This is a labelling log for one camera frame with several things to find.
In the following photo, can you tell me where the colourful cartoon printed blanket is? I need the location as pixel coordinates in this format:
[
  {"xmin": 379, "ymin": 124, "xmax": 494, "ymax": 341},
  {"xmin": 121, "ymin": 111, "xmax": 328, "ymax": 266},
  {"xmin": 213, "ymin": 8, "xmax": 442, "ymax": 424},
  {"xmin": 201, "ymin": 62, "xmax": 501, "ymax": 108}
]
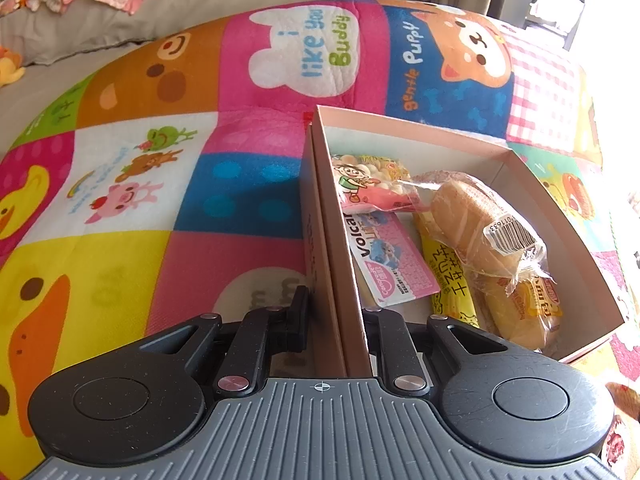
[{"xmin": 0, "ymin": 0, "xmax": 640, "ymax": 480}]

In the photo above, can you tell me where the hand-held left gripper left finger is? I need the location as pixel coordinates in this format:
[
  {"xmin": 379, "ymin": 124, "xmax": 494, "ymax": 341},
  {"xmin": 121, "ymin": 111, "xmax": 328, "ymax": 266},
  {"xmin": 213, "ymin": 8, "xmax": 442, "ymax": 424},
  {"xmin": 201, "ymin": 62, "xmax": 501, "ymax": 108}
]
[{"xmin": 134, "ymin": 285, "xmax": 310, "ymax": 395}]

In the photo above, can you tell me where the pink cardboard box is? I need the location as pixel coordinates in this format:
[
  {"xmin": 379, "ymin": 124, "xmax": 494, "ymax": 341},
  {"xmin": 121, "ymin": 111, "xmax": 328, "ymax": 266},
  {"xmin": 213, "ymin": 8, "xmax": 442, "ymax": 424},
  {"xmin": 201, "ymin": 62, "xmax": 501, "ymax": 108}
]
[{"xmin": 300, "ymin": 105, "xmax": 626, "ymax": 379}]

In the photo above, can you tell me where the bread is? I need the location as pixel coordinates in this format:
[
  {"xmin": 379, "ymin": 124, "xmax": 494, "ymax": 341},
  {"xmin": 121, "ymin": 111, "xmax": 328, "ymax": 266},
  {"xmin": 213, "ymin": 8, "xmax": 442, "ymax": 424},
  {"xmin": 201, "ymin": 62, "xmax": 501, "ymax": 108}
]
[{"xmin": 412, "ymin": 170, "xmax": 549, "ymax": 293}]

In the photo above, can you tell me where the pink snack packet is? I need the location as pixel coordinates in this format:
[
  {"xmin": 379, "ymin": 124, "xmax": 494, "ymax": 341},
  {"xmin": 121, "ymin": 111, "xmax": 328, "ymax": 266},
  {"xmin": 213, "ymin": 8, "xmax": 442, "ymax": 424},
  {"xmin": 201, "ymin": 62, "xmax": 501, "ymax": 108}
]
[{"xmin": 347, "ymin": 210, "xmax": 442, "ymax": 309}]

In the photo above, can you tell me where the grey bed sheet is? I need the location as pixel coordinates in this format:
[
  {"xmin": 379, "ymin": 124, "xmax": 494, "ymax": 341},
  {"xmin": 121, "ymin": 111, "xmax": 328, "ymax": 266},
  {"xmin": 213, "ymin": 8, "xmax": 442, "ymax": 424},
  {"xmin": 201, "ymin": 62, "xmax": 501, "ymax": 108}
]
[{"xmin": 0, "ymin": 42, "xmax": 131, "ymax": 153}]

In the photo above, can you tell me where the yellow snack packet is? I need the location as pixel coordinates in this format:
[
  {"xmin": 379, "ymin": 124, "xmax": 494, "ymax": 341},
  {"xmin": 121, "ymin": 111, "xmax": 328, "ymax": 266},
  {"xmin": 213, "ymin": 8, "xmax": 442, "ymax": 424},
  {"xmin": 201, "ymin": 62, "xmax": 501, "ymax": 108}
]
[{"xmin": 417, "ymin": 214, "xmax": 482, "ymax": 330}]

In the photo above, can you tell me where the orange label bread packet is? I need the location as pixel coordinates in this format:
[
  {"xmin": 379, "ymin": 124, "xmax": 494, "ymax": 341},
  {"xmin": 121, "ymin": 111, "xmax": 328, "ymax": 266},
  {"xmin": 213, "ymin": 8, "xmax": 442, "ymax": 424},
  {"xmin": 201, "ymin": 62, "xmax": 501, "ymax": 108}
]
[{"xmin": 472, "ymin": 269, "xmax": 564, "ymax": 352}]

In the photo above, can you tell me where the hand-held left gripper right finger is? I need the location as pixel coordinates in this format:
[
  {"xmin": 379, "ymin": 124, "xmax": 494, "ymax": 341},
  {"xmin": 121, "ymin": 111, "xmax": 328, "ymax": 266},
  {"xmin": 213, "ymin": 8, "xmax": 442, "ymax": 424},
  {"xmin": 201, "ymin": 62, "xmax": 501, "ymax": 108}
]
[{"xmin": 361, "ymin": 307, "xmax": 507, "ymax": 397}]

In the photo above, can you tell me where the cartoon boy snack bag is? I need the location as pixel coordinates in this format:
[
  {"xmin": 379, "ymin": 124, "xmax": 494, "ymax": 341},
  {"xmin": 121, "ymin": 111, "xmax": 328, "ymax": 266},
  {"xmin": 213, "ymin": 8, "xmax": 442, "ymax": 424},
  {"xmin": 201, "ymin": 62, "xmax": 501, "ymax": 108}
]
[{"xmin": 330, "ymin": 154, "xmax": 427, "ymax": 214}]

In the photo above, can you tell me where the yellow plush toy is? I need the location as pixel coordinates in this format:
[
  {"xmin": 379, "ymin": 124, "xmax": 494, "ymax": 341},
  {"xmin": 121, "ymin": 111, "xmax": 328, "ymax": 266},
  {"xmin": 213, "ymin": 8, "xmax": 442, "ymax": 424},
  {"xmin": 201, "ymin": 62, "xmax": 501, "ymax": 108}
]
[{"xmin": 0, "ymin": 46, "xmax": 26, "ymax": 88}]

